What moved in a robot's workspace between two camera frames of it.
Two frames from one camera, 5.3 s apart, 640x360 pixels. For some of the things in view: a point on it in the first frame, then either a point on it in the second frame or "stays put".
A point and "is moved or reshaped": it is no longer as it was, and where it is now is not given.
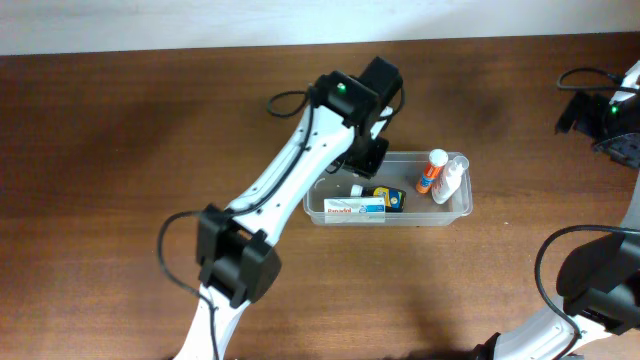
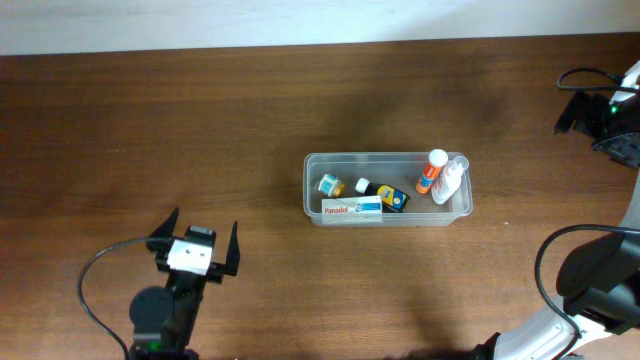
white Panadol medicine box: x=354 y=210 stays put
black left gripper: x=370 y=162 to x=160 y=239
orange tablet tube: x=437 y=160 stays put
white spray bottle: x=450 y=179 stays put
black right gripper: x=587 y=122 stays put
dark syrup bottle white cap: x=395 y=199 is moved or reshaped
